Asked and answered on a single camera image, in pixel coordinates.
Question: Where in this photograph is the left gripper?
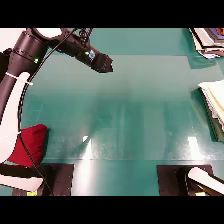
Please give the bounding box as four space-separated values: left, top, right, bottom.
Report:
86 49 115 74

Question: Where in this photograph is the cream shirt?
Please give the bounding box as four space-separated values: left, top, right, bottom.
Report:
197 79 224 127

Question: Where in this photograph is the red garment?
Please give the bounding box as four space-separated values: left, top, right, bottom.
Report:
7 123 49 168

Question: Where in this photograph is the heap of clothes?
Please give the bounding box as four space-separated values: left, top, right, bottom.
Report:
188 27 224 61

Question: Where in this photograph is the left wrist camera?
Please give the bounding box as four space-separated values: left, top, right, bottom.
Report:
77 27 95 44

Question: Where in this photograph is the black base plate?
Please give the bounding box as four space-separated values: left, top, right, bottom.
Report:
156 164 214 197
39 163 75 197

